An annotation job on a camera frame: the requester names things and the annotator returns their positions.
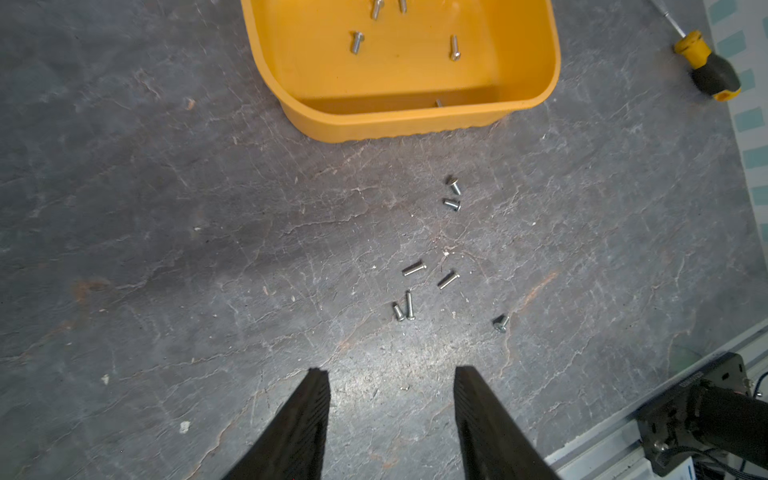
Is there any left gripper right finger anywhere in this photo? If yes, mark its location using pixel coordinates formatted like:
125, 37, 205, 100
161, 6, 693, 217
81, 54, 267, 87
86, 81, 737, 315
453, 366, 558, 479

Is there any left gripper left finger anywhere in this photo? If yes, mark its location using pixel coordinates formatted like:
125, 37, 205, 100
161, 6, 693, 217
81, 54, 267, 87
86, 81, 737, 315
225, 368, 331, 480

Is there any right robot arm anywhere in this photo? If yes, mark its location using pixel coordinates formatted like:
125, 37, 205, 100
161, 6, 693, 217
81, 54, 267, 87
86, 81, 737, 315
689, 384, 767, 469

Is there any yellow plastic storage box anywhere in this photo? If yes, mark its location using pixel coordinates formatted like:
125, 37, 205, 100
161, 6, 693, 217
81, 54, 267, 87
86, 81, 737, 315
242, 1, 561, 143

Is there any yellow black screwdriver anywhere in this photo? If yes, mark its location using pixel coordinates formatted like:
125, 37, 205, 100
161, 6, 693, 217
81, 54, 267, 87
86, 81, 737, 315
651, 0, 742, 102

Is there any aluminium front rail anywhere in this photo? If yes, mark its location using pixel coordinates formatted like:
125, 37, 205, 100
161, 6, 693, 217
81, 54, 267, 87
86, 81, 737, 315
546, 322, 767, 479

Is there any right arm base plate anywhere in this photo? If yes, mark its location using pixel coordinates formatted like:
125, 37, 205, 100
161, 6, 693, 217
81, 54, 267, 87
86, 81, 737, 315
637, 352, 754, 477

